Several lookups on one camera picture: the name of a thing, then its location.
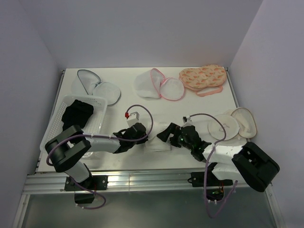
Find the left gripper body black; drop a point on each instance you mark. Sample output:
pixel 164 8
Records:
pixel 138 142

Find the peach floral bra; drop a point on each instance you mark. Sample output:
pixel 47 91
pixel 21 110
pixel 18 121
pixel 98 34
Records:
pixel 205 80

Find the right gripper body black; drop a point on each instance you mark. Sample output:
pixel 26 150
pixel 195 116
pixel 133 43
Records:
pixel 188 146

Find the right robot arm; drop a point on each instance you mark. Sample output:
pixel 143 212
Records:
pixel 244 163

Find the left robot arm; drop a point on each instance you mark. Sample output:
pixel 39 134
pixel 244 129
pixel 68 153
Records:
pixel 66 150

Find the pink trimmed mesh laundry bag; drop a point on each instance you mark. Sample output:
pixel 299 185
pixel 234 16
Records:
pixel 153 84

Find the beige trimmed mesh laundry bag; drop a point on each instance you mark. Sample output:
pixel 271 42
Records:
pixel 238 123

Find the grey trimmed mesh laundry bag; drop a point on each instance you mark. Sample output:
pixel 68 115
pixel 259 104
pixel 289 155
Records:
pixel 89 83

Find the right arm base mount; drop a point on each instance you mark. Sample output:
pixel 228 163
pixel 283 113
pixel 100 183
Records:
pixel 216 191

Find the white plastic basket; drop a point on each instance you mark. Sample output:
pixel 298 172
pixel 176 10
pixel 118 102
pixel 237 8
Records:
pixel 93 125

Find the white bra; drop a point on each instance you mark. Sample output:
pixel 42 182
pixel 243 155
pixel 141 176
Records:
pixel 154 144

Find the black garment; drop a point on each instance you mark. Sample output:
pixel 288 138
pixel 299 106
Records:
pixel 78 113

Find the aluminium frame rail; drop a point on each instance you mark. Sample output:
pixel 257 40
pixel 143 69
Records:
pixel 118 181

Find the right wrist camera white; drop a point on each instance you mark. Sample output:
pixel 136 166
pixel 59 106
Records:
pixel 187 121

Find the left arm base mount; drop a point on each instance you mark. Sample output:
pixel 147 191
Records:
pixel 87 191

